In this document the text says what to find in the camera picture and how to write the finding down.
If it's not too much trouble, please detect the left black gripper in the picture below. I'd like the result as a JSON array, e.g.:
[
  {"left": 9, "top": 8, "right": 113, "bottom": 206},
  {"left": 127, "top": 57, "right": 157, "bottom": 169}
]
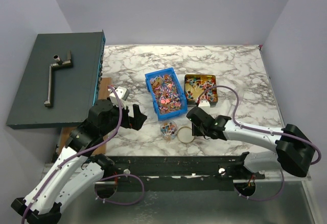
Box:
[{"left": 102, "top": 100, "right": 148, "bottom": 136}]

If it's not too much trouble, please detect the round jar lid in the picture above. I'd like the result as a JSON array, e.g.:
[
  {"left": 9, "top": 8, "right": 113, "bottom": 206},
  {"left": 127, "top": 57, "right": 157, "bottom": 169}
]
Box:
[{"left": 177, "top": 126, "right": 195, "bottom": 143}]

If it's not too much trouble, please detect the clear glass jar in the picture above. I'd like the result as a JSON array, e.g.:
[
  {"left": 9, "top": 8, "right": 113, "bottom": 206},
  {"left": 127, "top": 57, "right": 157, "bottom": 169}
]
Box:
[{"left": 160, "top": 120, "right": 177, "bottom": 141}]

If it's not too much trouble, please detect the metal candy tin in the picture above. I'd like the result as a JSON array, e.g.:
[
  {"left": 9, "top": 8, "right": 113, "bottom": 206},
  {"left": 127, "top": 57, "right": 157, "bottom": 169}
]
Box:
[{"left": 184, "top": 74, "right": 218, "bottom": 107}]

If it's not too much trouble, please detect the blue candy bin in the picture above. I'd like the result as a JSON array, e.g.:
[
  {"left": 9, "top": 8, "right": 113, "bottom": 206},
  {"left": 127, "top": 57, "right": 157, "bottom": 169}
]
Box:
[{"left": 145, "top": 67, "right": 188, "bottom": 121}]

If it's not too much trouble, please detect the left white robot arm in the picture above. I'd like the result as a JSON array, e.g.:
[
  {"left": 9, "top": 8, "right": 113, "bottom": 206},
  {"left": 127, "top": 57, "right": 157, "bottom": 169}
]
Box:
[{"left": 11, "top": 99, "right": 147, "bottom": 223}]

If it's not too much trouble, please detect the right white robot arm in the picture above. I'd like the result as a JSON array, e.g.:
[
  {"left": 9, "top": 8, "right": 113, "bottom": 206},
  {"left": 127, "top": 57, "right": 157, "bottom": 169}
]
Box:
[{"left": 186, "top": 107, "right": 317, "bottom": 179}]

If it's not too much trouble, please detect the wooden board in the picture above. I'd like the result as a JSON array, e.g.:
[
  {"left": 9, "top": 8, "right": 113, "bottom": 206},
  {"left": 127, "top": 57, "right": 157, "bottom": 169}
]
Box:
[{"left": 60, "top": 77, "right": 113, "bottom": 156}]

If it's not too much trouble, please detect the dark grey box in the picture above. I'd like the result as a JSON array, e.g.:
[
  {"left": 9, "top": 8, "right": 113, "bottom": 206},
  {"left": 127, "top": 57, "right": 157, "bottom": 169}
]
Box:
[{"left": 6, "top": 32, "right": 106, "bottom": 130}]

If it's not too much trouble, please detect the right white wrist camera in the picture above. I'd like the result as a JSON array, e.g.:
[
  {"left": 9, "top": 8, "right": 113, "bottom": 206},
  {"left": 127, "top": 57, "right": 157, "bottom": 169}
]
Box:
[{"left": 198, "top": 100, "right": 211, "bottom": 108}]

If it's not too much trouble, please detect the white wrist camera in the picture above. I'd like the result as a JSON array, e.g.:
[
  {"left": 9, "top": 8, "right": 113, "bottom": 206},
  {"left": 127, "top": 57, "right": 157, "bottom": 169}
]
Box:
[
  {"left": 108, "top": 86, "right": 129, "bottom": 109},
  {"left": 198, "top": 100, "right": 211, "bottom": 108}
]

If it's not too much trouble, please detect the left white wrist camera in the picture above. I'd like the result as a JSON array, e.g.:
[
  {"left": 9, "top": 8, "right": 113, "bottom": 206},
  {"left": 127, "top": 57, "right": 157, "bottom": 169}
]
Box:
[{"left": 108, "top": 86, "right": 129, "bottom": 109}]

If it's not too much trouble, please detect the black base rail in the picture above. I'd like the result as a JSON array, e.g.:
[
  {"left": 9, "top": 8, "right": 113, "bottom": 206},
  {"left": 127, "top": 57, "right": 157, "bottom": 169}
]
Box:
[{"left": 105, "top": 154, "right": 264, "bottom": 192}]

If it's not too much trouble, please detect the metal crank handle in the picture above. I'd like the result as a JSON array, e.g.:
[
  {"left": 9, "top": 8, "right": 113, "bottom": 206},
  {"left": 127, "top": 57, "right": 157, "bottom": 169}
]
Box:
[{"left": 43, "top": 51, "right": 74, "bottom": 108}]

